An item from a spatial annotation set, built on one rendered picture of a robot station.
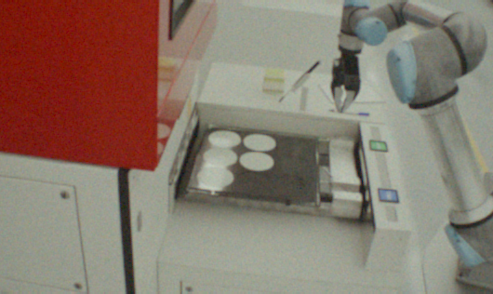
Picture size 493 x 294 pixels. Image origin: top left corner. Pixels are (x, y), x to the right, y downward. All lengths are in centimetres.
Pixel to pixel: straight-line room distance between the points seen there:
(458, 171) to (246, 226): 64
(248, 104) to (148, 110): 92
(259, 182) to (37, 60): 82
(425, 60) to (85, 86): 64
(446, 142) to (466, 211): 17
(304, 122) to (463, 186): 78
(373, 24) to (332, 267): 63
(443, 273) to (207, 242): 64
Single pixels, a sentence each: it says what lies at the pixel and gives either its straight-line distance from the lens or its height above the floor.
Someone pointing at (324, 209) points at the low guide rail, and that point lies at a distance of 165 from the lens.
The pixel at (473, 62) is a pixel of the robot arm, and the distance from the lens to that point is 119.
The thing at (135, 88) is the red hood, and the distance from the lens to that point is 98.
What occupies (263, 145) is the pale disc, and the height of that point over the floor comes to 90.
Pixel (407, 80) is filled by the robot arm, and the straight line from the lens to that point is 113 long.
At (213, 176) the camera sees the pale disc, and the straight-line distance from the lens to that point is 163.
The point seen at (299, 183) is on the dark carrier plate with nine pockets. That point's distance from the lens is 164.
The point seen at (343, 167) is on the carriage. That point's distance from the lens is 179.
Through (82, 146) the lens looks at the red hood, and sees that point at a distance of 107.
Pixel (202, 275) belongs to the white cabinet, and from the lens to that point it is 147.
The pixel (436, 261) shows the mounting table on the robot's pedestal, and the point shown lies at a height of 82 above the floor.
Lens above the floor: 181
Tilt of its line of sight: 31 degrees down
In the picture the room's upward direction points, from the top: 5 degrees clockwise
